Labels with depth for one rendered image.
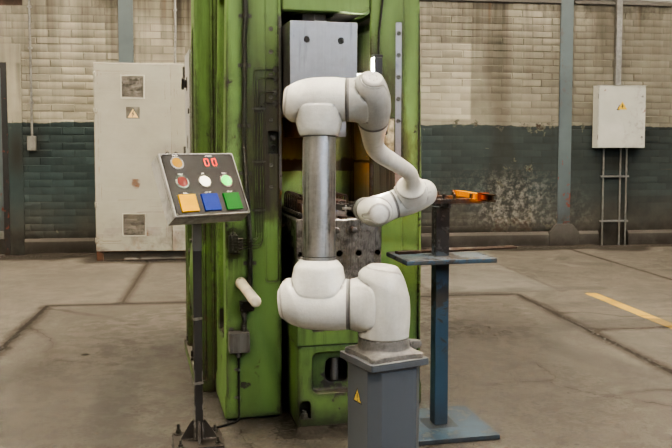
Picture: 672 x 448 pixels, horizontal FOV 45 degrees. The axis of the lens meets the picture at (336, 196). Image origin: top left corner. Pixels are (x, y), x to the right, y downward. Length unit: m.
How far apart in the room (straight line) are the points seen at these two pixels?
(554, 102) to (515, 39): 0.90
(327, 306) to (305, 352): 1.19
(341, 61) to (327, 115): 1.18
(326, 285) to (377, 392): 0.34
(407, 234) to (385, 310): 1.45
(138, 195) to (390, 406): 6.69
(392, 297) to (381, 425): 0.37
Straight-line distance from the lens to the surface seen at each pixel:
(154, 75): 8.90
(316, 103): 2.43
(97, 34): 9.67
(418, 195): 2.87
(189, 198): 3.23
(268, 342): 3.75
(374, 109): 2.45
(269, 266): 3.69
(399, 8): 3.84
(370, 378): 2.45
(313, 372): 3.67
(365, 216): 2.85
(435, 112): 9.83
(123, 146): 8.92
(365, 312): 2.42
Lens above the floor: 1.24
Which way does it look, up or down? 4 degrees down
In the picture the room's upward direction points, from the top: straight up
